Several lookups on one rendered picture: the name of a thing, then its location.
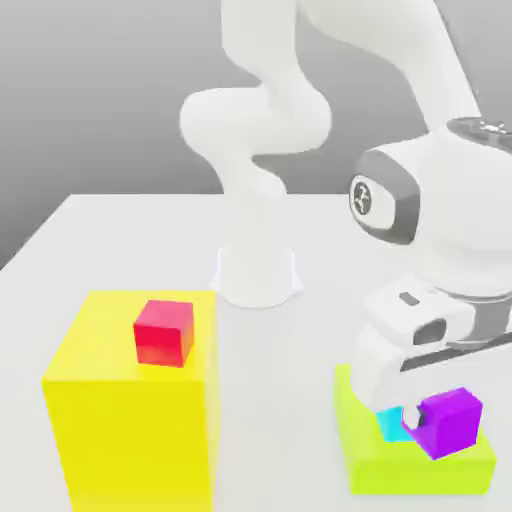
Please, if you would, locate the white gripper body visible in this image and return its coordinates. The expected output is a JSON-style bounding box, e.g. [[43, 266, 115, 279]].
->
[[353, 325, 512, 410]]

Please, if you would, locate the small purple cube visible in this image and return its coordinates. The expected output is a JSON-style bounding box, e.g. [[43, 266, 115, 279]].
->
[[402, 386, 484, 462]]

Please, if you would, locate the small cyan cube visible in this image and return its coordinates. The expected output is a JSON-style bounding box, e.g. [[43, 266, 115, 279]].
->
[[375, 405, 417, 444]]

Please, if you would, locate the small red cube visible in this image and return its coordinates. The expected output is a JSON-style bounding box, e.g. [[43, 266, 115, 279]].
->
[[132, 299, 196, 369]]

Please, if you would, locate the large lime green box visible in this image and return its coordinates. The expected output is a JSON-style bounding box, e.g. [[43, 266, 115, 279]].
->
[[333, 363, 498, 496]]

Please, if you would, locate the large yellow box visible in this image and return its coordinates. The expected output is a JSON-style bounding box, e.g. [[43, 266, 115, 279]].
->
[[41, 289, 220, 512]]

